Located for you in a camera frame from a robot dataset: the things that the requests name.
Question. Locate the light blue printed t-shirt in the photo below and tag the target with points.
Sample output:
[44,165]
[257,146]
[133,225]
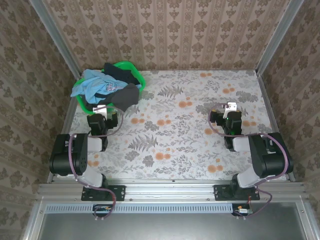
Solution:
[95,85]

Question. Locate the green plastic laundry basket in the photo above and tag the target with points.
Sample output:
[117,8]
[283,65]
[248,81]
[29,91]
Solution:
[142,81]

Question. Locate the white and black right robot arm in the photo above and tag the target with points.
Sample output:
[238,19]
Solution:
[265,157]

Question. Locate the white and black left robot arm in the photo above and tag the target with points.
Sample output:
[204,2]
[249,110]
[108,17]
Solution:
[67,155]

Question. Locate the pile of dark clothes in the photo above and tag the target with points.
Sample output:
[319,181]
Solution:
[127,97]

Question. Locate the navy blue t-shirt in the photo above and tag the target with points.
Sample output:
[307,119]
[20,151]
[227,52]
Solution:
[120,73]

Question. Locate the floral patterned table cover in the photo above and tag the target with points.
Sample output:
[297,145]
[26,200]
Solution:
[175,150]

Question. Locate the small connector circuit board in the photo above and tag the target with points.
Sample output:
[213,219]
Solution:
[243,210]
[102,210]

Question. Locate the grey metal sheet panel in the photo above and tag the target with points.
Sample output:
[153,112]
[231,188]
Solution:
[170,227]

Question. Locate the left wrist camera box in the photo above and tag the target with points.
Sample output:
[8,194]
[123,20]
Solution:
[100,108]

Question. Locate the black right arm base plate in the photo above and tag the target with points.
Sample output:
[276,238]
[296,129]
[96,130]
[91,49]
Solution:
[220,192]

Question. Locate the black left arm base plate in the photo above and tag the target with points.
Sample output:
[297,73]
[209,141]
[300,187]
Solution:
[120,192]

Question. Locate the aluminium front mounting rail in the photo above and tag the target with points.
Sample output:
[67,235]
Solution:
[170,190]

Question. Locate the aluminium frame post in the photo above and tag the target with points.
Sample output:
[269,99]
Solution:
[55,35]
[277,35]

